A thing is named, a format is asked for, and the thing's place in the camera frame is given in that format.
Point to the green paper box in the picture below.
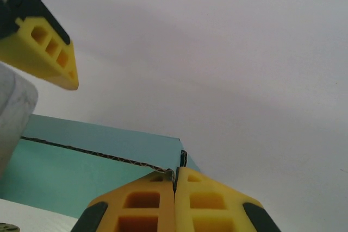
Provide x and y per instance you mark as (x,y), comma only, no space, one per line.
(81,166)

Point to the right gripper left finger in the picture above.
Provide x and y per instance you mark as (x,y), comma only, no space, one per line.
(114,199)

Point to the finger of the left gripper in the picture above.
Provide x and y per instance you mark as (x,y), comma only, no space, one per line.
(32,58)

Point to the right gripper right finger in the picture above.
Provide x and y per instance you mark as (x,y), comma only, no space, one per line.
(185,188)

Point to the grey cylindrical container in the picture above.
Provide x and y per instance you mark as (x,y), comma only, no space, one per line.
(13,112)

